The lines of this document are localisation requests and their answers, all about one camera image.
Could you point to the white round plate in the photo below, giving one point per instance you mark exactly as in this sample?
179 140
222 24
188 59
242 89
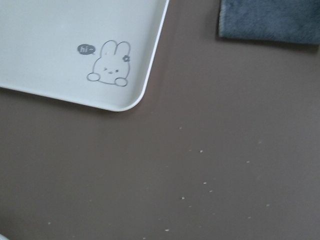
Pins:
3 237

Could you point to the cream rabbit tray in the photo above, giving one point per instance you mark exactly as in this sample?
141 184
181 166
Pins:
97 53

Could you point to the grey folded cloth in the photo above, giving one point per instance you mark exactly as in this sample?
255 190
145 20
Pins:
289 21

